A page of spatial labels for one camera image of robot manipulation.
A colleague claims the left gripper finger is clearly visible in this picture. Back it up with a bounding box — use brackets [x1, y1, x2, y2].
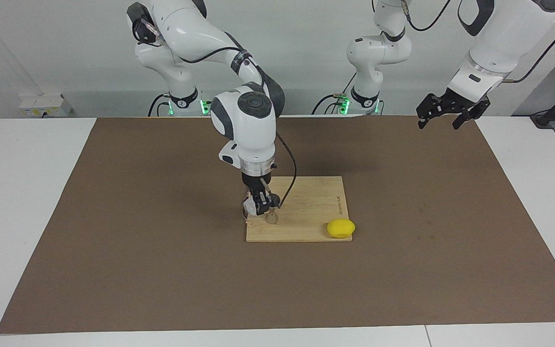
[452, 107, 488, 130]
[416, 93, 448, 130]

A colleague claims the small clear glass cup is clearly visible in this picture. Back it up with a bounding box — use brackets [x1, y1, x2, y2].
[242, 190, 260, 218]

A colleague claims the wooden cutting board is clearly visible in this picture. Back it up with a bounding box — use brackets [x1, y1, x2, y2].
[241, 176, 354, 243]

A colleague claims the yellow lemon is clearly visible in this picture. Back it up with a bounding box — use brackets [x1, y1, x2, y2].
[327, 219, 356, 239]

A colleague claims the brown table mat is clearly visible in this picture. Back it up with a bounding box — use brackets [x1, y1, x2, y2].
[0, 116, 555, 334]

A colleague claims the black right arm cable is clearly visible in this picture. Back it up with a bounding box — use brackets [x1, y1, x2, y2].
[133, 14, 298, 209]

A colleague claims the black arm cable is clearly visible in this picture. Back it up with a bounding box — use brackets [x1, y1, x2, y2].
[400, 0, 555, 84]
[133, 14, 298, 209]

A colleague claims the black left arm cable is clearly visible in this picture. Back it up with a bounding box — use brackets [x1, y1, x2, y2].
[400, 0, 555, 84]

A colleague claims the black base power cable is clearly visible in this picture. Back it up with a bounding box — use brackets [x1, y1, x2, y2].
[311, 71, 358, 116]

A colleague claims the white wall socket box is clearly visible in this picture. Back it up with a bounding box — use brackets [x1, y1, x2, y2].
[19, 94, 72, 118]

